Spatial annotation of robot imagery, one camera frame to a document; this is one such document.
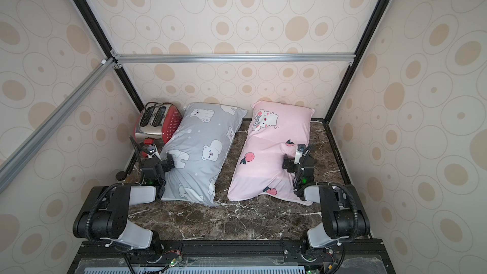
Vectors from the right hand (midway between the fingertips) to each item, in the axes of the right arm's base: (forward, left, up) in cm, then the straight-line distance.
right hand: (304, 155), depth 93 cm
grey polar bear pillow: (0, +50, +7) cm, 50 cm away
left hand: (-4, +68, +4) cm, 68 cm away
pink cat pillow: (+13, +13, +3) cm, 19 cm away
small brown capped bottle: (-16, +84, +3) cm, 86 cm away
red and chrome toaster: (+10, +75, +10) cm, 77 cm away
